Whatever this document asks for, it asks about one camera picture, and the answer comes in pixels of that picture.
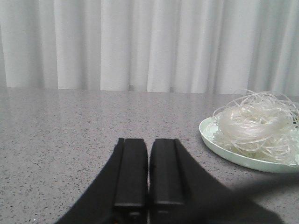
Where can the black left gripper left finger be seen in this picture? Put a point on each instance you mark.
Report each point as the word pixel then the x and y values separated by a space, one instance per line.
pixel 118 195

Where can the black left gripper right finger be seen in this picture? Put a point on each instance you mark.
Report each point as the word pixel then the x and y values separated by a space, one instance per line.
pixel 177 181

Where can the white translucent vermicelli bundle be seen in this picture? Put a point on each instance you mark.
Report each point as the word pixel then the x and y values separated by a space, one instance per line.
pixel 258 125

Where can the pale green round plate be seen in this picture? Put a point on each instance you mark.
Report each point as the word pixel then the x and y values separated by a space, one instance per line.
pixel 224 151

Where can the white pleated curtain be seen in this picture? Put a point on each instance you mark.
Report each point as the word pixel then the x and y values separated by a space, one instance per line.
pixel 193 46

